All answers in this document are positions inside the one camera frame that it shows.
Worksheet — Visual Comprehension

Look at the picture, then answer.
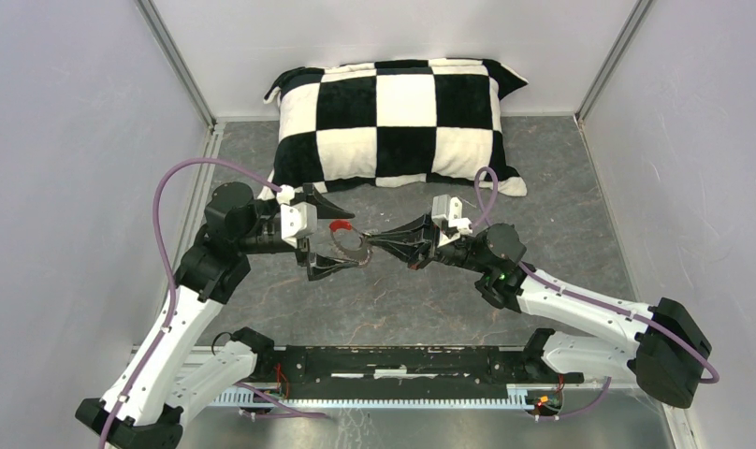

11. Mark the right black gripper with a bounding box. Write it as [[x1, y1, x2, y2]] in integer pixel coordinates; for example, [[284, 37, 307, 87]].
[[367, 210, 490, 274]]

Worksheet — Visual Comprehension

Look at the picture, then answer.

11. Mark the metal keyring with red handle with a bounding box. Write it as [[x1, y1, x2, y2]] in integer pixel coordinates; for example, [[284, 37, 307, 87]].
[[328, 219, 372, 266]]

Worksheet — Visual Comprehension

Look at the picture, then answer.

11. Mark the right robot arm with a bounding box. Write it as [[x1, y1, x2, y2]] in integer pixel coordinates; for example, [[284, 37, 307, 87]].
[[365, 215, 720, 409]]

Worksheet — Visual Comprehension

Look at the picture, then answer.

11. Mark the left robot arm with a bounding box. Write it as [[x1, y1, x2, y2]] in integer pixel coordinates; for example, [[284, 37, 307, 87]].
[[75, 182, 355, 448]]

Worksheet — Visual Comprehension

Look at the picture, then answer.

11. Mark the black white checkered pillow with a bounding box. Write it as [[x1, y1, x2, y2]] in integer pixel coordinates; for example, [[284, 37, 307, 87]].
[[264, 58, 527, 196]]

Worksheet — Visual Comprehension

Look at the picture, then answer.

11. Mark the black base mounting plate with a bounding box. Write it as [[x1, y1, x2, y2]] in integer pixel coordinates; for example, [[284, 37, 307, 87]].
[[244, 346, 585, 400]]

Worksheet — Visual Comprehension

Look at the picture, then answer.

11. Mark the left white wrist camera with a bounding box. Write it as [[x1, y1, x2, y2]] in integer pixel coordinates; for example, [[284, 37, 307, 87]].
[[276, 185, 317, 248]]

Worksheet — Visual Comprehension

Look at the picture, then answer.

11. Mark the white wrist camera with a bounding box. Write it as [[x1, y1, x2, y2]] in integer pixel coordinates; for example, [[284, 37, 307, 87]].
[[276, 185, 317, 248], [431, 195, 473, 239]]

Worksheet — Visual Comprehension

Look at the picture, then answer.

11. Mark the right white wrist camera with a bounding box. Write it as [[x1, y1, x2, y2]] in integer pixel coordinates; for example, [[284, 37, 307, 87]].
[[431, 195, 473, 239]]

